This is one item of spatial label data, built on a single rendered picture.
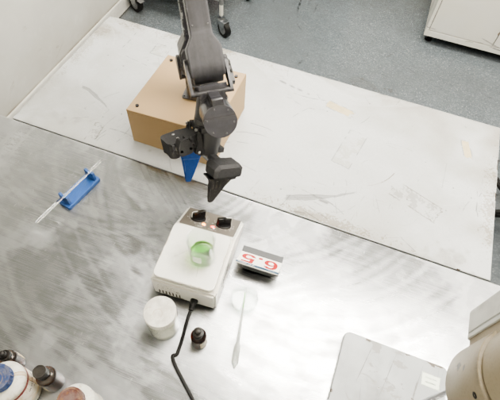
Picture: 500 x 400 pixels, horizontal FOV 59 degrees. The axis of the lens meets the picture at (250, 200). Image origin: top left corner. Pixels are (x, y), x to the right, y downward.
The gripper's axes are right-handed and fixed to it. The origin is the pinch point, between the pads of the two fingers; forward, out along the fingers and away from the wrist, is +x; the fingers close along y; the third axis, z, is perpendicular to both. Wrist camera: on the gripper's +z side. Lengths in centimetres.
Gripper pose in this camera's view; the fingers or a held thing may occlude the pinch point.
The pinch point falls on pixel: (201, 176)
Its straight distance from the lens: 89.0
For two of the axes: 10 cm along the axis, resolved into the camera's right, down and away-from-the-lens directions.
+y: 5.7, 4.7, -6.8
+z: -8.0, 1.3, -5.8
